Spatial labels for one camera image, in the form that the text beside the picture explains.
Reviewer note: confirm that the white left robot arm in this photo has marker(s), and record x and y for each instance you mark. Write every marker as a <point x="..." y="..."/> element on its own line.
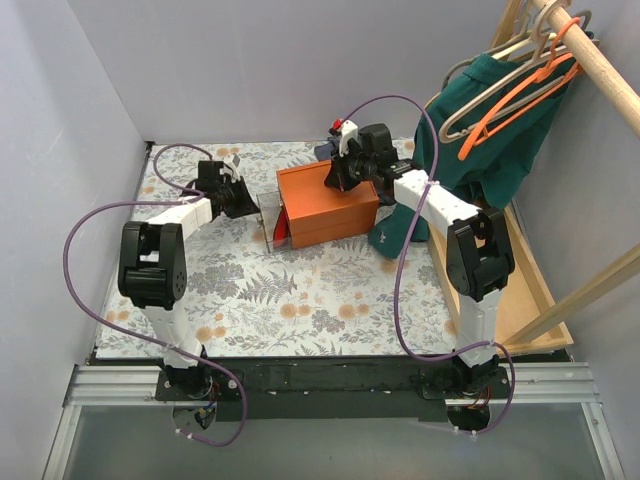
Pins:
<point x="152" y="265"/>

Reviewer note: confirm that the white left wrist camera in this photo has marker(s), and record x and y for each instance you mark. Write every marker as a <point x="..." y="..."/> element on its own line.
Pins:
<point x="231" y="168"/>

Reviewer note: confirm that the beige clothes hanger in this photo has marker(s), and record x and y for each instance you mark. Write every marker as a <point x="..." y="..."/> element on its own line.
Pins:
<point x="541" y="39"/>

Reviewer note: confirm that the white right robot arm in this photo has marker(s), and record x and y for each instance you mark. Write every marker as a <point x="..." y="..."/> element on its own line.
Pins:
<point x="479" y="257"/>

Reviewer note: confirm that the orange wooden drawer box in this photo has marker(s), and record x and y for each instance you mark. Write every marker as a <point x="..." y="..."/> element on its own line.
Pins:
<point x="318" y="214"/>

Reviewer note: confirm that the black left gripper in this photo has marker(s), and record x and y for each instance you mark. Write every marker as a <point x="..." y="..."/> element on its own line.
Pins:
<point x="236" y="201"/>

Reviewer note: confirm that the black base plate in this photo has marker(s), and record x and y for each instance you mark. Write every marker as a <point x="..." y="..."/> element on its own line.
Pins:
<point x="353" y="387"/>

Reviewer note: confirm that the orange clothes hanger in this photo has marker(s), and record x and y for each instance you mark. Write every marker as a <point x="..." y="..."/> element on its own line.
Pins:
<point x="556" y="69"/>

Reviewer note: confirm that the dark green garment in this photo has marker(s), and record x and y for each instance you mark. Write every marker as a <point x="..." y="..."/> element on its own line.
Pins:
<point x="493" y="170"/>

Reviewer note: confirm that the red utility knife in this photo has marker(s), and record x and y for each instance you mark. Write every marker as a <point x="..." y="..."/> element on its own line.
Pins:
<point x="281" y="230"/>

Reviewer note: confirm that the dark blue cloth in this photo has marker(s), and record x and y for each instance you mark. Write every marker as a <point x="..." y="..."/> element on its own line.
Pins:
<point x="326" y="150"/>

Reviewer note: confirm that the aluminium rail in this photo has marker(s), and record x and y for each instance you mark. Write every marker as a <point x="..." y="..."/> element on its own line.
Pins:
<point x="536" y="383"/>

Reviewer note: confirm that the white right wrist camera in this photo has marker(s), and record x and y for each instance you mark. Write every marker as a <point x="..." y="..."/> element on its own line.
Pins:
<point x="344" y="130"/>

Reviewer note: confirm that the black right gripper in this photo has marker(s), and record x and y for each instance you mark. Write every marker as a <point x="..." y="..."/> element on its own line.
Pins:
<point x="341" y="168"/>

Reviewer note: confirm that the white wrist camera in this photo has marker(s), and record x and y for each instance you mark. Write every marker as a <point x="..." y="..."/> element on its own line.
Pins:
<point x="231" y="168"/>
<point x="344" y="130"/>

